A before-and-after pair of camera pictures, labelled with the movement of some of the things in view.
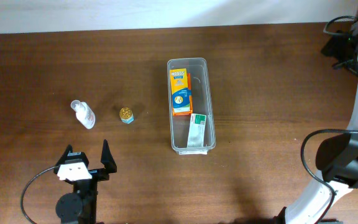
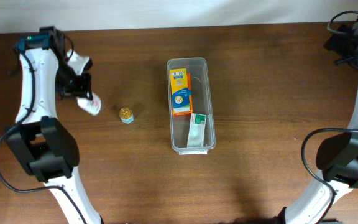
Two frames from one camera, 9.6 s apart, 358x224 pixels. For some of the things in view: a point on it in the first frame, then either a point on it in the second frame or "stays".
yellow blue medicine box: x=181 y=95 stays
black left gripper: x=102 y=174 → x=85 y=87
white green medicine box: x=197 y=130 stays
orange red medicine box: x=191 y=111 stays
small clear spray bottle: x=84 y=114 → x=92 y=104
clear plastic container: x=191 y=104 stays
